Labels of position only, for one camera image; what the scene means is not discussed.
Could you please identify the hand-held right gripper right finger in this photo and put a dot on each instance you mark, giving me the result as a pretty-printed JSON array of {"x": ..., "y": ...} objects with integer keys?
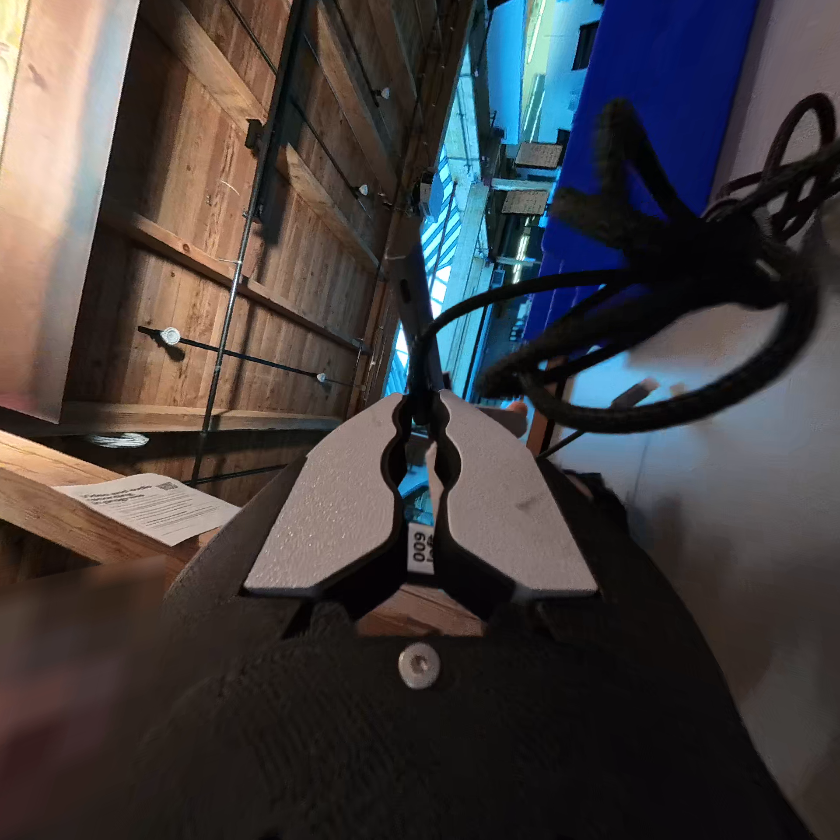
[{"x": 505, "y": 518}]

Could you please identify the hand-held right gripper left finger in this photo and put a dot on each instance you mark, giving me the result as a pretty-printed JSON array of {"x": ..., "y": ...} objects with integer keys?
[{"x": 328, "y": 518}]

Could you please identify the white paper sheet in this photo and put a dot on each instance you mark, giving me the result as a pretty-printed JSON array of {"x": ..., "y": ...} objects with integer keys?
[{"x": 151, "y": 505}]

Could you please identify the blue storage bin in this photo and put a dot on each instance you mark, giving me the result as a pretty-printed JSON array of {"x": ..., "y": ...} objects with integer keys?
[{"x": 656, "y": 98}]

